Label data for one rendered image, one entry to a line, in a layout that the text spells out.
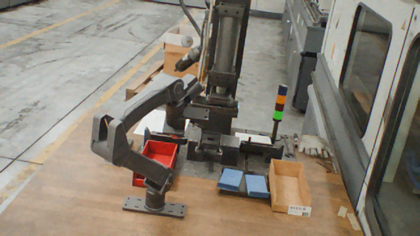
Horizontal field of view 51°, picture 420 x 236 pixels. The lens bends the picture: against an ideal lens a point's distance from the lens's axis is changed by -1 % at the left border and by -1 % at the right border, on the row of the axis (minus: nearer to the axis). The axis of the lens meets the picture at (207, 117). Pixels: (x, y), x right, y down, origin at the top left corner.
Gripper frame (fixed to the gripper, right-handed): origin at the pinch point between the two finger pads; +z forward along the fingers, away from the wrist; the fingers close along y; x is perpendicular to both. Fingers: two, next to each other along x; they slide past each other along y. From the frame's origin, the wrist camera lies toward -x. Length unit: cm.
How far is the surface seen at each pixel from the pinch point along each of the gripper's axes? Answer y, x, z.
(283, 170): 6.8, -40.7, 24.7
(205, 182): -4.4, -11.5, 21.0
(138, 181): -10.7, 11.2, 14.3
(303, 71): 246, -97, 216
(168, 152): 10.3, 4.3, 26.8
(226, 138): 18.3, -17.5, 24.5
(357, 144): 29, -74, 34
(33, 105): 165, 166, 219
